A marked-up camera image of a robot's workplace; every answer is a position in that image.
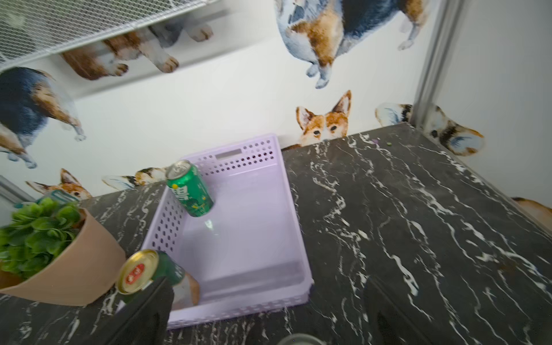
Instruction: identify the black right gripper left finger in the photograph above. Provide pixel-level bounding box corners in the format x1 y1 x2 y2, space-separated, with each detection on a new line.
83 277 174 344

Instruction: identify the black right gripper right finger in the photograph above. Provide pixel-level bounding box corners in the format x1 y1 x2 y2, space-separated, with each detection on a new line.
363 277 434 344

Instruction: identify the green gold-top can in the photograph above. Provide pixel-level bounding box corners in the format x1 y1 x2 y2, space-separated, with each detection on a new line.
115 250 201 310

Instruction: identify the white energy drink can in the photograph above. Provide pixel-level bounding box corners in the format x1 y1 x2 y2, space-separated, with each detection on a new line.
277 333 326 345

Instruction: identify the green soda can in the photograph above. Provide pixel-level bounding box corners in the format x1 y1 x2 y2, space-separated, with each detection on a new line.
165 160 214 217

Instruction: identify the purple plastic basket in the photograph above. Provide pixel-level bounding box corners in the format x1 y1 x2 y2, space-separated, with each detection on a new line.
143 135 313 329

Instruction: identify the potted green plant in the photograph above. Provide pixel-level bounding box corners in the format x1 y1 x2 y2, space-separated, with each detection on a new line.
1 198 126 306

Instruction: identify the teal cloth glove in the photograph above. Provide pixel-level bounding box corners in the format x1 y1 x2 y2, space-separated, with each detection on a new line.
35 190 79 205

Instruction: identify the white wire wall basket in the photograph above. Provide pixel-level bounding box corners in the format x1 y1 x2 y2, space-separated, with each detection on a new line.
1 0 213 70

